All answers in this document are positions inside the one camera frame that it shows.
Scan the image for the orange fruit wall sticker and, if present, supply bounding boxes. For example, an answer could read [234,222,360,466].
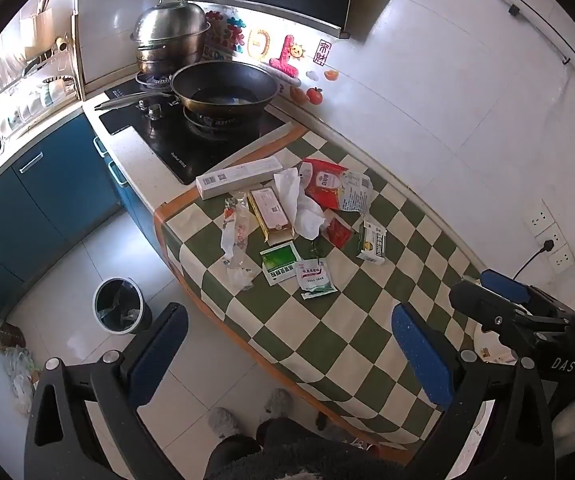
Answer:
[289,85,324,106]

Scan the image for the white round appliance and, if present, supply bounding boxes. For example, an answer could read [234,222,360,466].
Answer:
[472,320,521,436]

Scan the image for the small red sachet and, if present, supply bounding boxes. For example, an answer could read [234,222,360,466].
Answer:
[326,215,353,250]

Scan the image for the cooking oil bottle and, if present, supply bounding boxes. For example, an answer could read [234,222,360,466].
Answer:
[0,317,26,351]

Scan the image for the green white checkered tablecloth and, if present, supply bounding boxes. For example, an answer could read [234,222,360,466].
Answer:
[154,122,498,461]

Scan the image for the long white cardboard box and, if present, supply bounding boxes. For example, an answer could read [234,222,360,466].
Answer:
[196,156,284,201]

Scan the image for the black glass gas stove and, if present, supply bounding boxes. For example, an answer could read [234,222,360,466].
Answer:
[98,77,288,186]

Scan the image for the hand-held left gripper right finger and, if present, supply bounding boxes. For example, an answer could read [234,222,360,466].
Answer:
[391,302,557,480]

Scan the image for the steel steamer pot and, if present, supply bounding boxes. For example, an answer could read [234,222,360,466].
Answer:
[130,0,212,77]

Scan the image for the dish rack with dishes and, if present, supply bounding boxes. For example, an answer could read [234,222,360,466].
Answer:
[0,35,81,136]

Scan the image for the wooden cutting board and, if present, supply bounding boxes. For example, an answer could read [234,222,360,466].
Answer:
[70,10,87,103]

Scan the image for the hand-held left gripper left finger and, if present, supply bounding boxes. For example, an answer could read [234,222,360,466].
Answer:
[24,302,189,480]

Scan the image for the red character wall sticker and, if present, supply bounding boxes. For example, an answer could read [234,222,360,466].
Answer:
[269,35,301,78]

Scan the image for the grey fuzzy slipper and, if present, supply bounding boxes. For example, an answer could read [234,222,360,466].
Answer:
[208,407,241,438]
[260,389,293,418]

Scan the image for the white wall bar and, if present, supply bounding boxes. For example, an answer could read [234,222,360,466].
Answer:
[493,0,575,98]

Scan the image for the blue kitchen cabinet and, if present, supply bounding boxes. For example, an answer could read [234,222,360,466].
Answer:
[0,112,163,318]

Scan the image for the crumpled white tissue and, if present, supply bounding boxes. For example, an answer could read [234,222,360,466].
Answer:
[272,167,328,240]

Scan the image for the white sachet with green print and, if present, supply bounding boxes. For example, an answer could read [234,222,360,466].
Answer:
[295,257,338,301]

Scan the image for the yellow frame wall sticker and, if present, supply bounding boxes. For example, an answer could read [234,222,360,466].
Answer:
[248,29,273,58]

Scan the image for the white wall socket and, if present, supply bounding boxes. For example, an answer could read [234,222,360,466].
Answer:
[537,225,565,256]
[550,245,575,273]
[525,200,554,236]

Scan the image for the person's dark fleece pants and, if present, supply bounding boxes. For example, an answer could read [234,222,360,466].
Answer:
[202,417,383,480]

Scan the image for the black plug with cable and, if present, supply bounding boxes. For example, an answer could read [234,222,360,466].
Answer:
[512,240,555,281]

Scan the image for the yellow flat box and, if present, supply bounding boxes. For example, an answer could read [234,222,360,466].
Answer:
[246,187,295,247]

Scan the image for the clear plastic wrapper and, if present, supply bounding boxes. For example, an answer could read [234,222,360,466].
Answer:
[219,195,256,291]

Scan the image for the black wok with steel handle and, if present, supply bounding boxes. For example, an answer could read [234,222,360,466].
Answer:
[94,61,279,123]

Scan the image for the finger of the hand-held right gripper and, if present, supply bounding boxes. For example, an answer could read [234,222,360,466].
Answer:
[478,269,575,318]
[449,280,571,348]

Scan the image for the small green white carton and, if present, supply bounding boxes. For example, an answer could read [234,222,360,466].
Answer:
[356,215,388,264]

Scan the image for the clear plastic bags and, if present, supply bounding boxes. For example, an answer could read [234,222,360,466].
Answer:
[2,345,38,416]

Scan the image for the red snack packet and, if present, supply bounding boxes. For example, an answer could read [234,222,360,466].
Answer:
[299,157,372,212]

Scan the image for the dark round trash bin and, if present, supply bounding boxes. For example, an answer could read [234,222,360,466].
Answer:
[92,277,153,336]

